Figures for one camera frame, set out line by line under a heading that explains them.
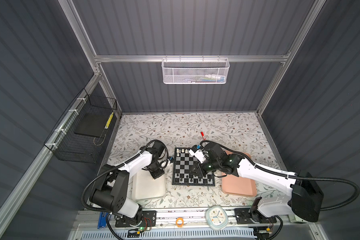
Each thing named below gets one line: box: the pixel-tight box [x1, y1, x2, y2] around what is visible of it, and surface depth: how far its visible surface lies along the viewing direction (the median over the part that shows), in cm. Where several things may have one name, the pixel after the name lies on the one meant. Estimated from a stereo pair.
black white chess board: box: [172, 147, 216, 187], surface depth 86 cm
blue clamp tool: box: [97, 212, 109, 229], surface depth 72 cm
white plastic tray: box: [131, 169, 166, 200], surface depth 85 cm
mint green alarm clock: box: [205, 205, 229, 231], surface depth 72 cm
